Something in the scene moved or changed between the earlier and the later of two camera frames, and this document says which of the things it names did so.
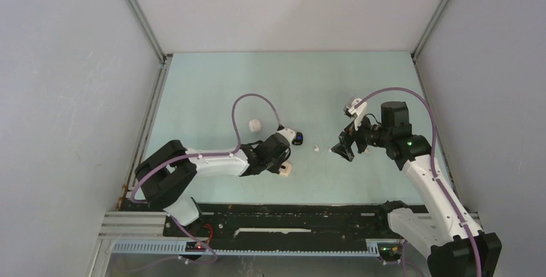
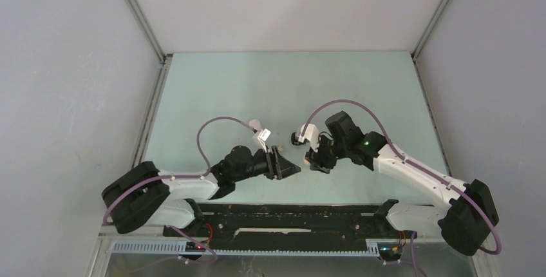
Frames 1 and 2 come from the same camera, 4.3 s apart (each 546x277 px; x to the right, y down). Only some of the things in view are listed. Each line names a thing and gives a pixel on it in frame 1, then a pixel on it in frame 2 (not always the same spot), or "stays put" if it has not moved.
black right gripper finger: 344,149 to 317,167
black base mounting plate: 286,225 stays put
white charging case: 254,125 stays put
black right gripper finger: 360,145 to 310,155
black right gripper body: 364,133 to 326,153
